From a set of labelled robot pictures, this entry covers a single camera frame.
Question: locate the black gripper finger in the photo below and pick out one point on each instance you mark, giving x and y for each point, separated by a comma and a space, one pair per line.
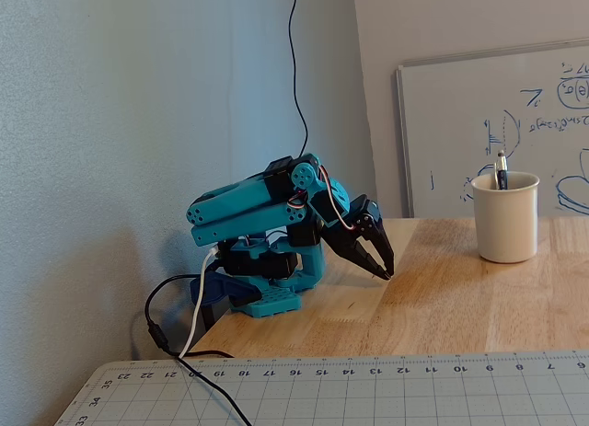
356, 256
381, 242

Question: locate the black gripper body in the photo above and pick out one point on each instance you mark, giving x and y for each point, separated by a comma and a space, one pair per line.
353, 239

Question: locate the dark blue pen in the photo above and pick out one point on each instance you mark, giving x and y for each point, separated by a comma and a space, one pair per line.
501, 173

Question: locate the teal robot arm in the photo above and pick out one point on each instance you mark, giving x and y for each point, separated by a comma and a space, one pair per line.
239, 200

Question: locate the cream ceramic mug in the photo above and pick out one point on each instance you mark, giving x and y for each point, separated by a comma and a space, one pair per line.
506, 228

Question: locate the grey gridded cutting mat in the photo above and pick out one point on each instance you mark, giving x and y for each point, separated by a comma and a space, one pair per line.
368, 394

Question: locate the whiteboard with blue drawings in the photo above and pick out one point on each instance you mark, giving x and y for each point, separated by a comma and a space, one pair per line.
460, 122

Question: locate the dark blue clamp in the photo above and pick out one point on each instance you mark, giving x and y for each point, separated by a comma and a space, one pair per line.
216, 288

